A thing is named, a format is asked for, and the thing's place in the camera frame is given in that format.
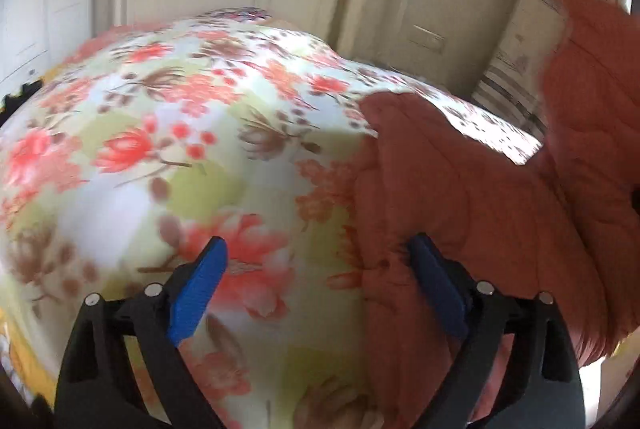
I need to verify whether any pink quilted padded jacket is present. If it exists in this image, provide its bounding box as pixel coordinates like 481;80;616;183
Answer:
355;0;639;428

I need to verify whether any floral bed sheet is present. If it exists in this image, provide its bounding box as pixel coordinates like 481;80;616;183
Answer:
1;18;539;428

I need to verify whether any colourful patterned pillow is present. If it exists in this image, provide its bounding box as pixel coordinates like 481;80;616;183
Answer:
196;7;272;23

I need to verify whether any wall power socket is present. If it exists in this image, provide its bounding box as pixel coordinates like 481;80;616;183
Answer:
408;25;446;54

